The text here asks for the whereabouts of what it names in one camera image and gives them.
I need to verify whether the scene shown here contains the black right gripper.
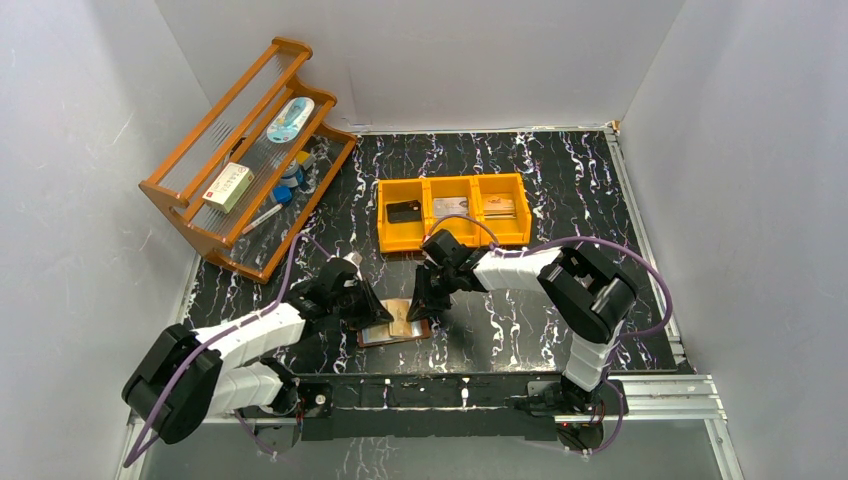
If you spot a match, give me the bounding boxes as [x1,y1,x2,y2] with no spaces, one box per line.
[407,264,459,322]

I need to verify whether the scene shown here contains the orange leather card holder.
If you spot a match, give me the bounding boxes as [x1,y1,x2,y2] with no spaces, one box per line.
[357,298,431,348]

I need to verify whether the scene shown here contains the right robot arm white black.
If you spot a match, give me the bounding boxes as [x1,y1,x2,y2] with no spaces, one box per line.
[407,230,637,414]

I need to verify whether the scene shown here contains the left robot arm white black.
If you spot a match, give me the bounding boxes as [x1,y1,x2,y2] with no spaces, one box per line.
[121,256,393,444]

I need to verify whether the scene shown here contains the black card in bin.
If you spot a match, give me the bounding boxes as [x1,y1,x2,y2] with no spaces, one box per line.
[385,200,422,224]

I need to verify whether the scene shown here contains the grey card in bin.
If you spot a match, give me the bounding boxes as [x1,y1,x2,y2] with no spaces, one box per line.
[432,197,469,218]

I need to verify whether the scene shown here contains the tan card in bin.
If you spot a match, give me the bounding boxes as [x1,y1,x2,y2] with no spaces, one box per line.
[481,193,517,220]

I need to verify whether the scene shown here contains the yellow left bin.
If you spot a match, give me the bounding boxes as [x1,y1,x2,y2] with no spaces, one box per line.
[377,178,427,253]

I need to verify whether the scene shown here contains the yellow bin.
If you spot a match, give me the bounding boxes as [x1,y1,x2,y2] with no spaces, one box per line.
[474,173,532,246]
[377,178,427,253]
[425,176,481,247]

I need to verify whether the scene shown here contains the yellow middle bin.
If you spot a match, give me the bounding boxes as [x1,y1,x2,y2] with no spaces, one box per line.
[425,176,481,247]

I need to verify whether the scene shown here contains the white marker pen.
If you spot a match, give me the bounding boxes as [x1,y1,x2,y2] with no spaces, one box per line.
[241,203,284,235]

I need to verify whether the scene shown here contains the blue small cube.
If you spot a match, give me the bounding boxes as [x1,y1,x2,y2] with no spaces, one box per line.
[270,186,293,205]

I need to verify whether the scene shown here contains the blue white tape roll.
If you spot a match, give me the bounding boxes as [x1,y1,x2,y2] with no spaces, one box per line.
[279,159,305,189]

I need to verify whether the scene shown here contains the yellow right bin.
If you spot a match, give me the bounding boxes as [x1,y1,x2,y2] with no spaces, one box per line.
[474,173,532,246]

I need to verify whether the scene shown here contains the orange wooden shelf rack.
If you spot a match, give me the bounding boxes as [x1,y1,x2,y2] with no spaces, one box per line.
[139,37,357,283]

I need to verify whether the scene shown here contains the white red box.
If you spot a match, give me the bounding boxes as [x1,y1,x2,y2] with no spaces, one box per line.
[202,162,254,214]

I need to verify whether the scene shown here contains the white blue oval case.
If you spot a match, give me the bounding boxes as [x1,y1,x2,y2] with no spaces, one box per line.
[265,96,315,144]

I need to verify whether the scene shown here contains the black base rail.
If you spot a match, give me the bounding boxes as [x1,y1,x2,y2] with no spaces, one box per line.
[236,372,627,452]

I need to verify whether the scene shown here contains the aluminium frame rail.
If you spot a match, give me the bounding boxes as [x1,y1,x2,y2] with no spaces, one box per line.
[118,374,743,479]

